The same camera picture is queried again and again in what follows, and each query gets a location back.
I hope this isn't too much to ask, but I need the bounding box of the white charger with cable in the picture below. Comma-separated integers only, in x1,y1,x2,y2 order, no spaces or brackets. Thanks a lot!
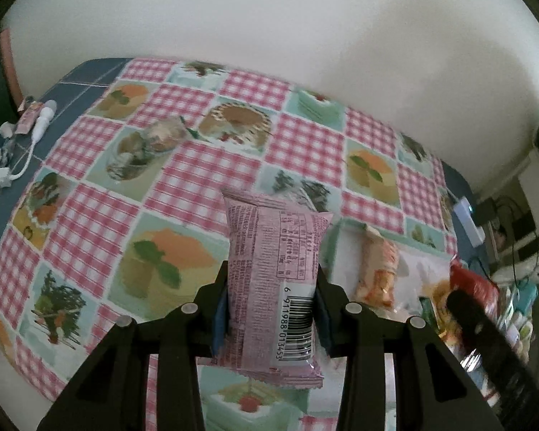
0,99,57,188

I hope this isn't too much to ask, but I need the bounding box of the red snack pack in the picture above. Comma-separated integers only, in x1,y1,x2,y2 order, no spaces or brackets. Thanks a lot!
450,263,498,313

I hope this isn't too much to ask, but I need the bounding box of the teal plastic container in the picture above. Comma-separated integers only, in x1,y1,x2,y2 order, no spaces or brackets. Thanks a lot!
510,281,539,329

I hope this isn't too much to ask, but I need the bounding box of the white tray with green rim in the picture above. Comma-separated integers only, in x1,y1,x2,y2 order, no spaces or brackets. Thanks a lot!
321,220,450,321

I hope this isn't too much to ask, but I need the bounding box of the small pink sachet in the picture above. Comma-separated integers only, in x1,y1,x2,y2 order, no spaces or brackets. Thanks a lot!
15,100,43,135

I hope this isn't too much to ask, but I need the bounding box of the checkered cake-print tablecloth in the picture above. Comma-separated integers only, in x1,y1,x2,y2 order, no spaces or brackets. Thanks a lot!
0,59,457,401

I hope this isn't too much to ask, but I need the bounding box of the pink snack pack with barcode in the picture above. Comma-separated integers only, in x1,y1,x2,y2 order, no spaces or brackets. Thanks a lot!
215,188,333,389

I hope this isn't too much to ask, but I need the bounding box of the orange bread pack with barcode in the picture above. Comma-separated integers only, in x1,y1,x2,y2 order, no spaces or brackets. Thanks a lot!
424,279,461,350

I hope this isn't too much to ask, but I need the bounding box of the beige swiss roll snack pack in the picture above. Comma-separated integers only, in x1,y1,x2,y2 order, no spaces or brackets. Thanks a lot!
354,227,400,309

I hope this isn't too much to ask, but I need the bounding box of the clear green-trim cookie pack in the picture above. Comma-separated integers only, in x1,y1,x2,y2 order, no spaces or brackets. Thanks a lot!
141,115,199,155

